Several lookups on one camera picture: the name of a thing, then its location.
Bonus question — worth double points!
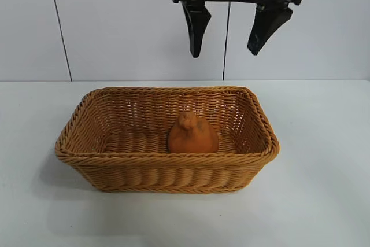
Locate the tan woven wicker basket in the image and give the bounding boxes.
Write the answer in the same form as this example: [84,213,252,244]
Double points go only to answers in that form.
[54,86,280,194]

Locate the bumpy orange fruit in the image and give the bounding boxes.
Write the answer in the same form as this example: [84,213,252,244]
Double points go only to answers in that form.
[168,111,220,154]

